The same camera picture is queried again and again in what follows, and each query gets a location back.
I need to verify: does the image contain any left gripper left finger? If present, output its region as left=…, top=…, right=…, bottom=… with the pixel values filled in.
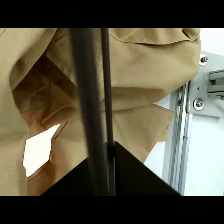
left=41, top=155, right=101, bottom=197

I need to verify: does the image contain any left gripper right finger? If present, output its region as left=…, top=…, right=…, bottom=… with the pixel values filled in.
left=113, top=141, right=182, bottom=197

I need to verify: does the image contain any tan garment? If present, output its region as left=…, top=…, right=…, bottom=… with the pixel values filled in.
left=0, top=27, right=202, bottom=197

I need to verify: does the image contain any silver frame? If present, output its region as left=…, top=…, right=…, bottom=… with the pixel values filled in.
left=161, top=50, right=224, bottom=197

